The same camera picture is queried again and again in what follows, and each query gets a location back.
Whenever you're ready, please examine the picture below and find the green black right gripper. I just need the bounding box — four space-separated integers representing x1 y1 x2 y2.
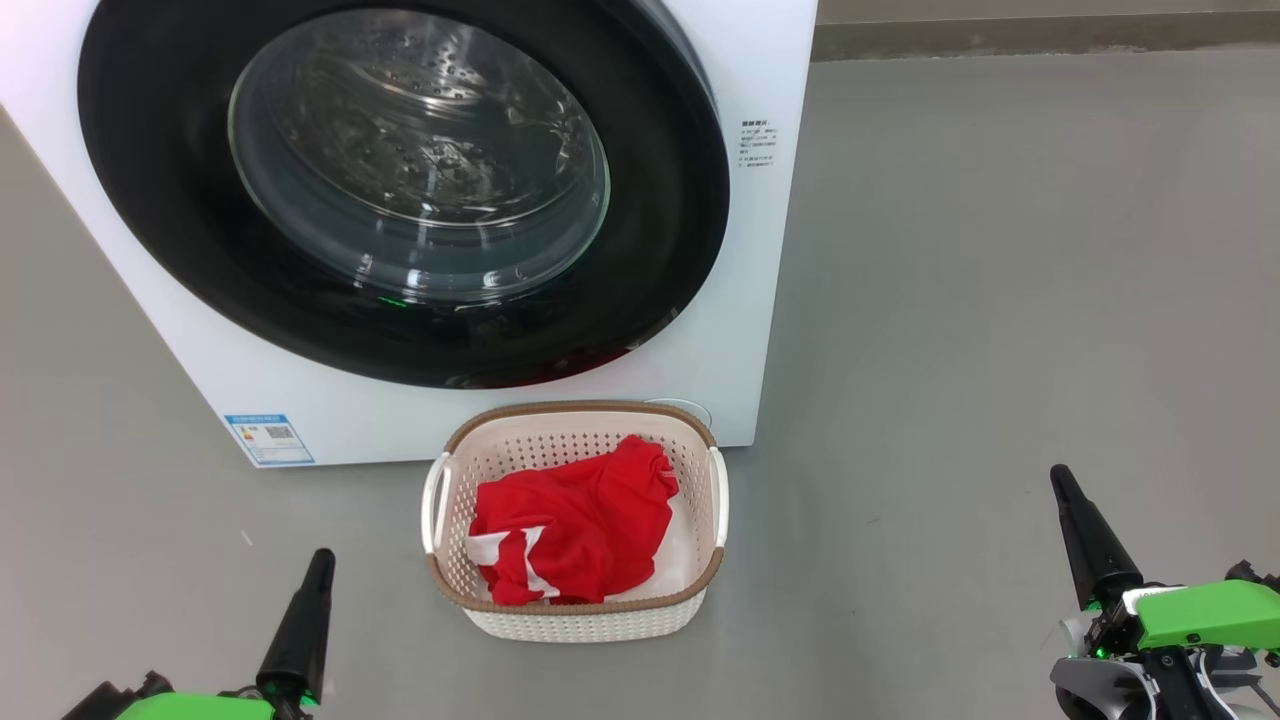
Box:
1049 464 1280 720

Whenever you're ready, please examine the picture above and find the black round glass washer door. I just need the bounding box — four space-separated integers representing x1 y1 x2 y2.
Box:
77 0 732 390

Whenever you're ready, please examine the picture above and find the red garment with white stripes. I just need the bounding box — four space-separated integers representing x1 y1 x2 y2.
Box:
467 435 681 608

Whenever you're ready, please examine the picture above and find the white woven plastic laundry basket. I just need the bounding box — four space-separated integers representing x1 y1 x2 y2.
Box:
420 400 731 644

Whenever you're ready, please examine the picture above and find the blue white energy label sticker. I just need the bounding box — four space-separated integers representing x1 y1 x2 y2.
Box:
223 412 316 469

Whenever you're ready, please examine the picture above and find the round white filter cover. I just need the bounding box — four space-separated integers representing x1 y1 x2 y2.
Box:
644 398 714 430

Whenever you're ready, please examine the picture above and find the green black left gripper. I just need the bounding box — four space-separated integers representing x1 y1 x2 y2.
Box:
60 548 337 720

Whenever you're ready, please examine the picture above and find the white front-load washing machine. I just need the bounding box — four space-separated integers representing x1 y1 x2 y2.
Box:
0 0 820 470

